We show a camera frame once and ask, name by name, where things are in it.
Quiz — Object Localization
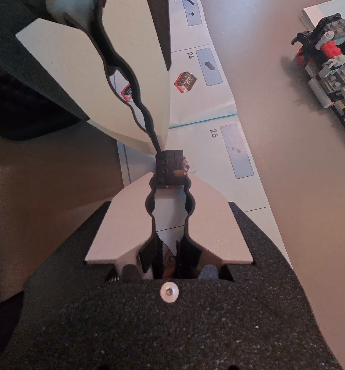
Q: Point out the black red brick assembly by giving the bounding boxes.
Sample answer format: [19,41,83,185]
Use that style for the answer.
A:
[155,149,190,189]

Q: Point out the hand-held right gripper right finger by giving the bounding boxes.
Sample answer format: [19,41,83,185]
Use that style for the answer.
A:
[176,172,254,279]

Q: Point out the open instruction booklet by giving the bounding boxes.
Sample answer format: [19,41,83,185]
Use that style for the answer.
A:
[117,0,293,278]

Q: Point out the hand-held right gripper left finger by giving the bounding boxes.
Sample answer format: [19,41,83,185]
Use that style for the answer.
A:
[85,172,164,280]

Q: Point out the black cushioned pad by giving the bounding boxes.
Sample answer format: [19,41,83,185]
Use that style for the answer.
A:
[0,62,82,141]

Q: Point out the closed instruction booklet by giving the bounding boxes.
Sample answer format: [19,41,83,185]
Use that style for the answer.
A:
[300,0,345,32]

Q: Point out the person's black trousers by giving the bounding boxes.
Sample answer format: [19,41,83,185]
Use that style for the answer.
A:
[0,231,25,370]

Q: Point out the grey red toy truck model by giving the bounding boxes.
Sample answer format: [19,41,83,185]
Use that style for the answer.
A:
[291,13,345,142]

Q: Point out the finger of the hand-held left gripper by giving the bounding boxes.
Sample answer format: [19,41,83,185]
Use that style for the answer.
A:
[16,0,163,154]
[94,0,172,151]

